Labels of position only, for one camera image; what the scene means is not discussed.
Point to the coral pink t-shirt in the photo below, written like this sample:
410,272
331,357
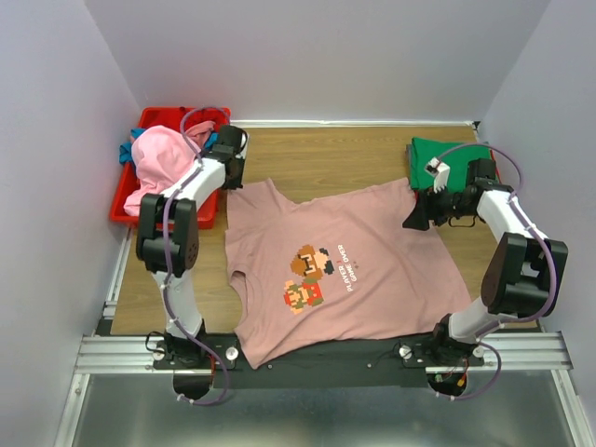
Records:
202,130

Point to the red plastic bin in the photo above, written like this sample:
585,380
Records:
171,118

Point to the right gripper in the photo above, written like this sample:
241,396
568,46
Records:
426,207

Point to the light pink t-shirt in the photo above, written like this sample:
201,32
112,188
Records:
162,157

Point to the aluminium frame rail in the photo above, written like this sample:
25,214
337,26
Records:
118,398

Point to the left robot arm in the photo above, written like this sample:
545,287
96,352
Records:
167,240

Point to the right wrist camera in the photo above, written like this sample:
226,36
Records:
440,172

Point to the grey folded t-shirt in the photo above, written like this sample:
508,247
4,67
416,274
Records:
411,159

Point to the green folded t-shirt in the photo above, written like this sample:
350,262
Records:
425,149

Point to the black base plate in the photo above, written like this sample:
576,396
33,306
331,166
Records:
217,359

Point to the blue t-shirt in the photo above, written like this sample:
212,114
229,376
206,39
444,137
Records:
125,155

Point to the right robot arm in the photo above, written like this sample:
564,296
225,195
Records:
521,282

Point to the dusty pink printed t-shirt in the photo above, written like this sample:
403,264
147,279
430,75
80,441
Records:
334,268

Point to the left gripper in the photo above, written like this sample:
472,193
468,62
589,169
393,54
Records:
237,182

